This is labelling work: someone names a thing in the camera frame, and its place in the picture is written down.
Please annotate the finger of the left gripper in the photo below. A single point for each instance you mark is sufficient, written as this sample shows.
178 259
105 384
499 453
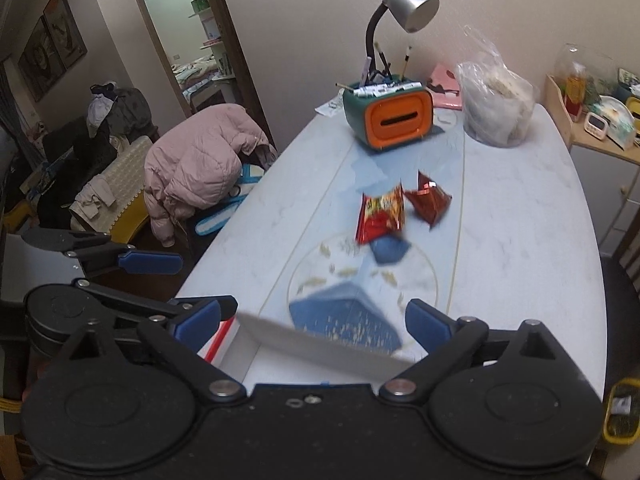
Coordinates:
98 253
122 308

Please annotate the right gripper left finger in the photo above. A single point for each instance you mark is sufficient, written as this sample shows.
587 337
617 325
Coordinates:
178 340

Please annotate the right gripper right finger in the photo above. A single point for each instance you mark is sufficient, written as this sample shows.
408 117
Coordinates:
449 344

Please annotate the cream quilted cushion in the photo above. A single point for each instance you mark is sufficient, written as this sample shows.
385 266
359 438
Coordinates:
105 198

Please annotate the white red cardboard box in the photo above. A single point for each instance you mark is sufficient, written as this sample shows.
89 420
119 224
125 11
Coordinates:
256 351

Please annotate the pink padded jacket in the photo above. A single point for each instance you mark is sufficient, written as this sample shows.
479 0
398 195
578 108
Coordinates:
194 166

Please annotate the dark red foil packet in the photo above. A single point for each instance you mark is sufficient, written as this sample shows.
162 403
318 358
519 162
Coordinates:
429 200

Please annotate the red orange chip bag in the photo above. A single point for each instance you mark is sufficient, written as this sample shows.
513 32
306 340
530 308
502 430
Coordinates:
380 215

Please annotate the yellow basket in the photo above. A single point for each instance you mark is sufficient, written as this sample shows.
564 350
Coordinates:
621 424

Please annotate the orange green tissue box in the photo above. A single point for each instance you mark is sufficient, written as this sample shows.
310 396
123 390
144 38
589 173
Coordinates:
385 122

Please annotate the wooden corner cabinet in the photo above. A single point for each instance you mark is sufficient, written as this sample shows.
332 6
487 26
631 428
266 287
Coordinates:
608 174

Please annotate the clear plastic bag of food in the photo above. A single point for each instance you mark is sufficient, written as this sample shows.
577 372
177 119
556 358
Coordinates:
497 104

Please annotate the pink booklet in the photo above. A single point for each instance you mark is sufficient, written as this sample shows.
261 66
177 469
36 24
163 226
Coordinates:
444 88

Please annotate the white digital timer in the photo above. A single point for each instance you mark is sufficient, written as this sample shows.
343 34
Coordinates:
596 126

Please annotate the white marker pen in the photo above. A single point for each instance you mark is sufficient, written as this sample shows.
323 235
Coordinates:
378 90

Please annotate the white wet wipes pack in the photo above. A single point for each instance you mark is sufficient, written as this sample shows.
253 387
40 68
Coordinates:
620 121

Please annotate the orange liquid bottle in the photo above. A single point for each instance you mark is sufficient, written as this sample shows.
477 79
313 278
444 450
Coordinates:
575 90

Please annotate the silver desk lamp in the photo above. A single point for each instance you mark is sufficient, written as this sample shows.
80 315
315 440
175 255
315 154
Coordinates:
411 15

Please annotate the framed wall pictures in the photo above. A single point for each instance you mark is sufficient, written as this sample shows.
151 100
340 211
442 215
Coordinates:
53 47

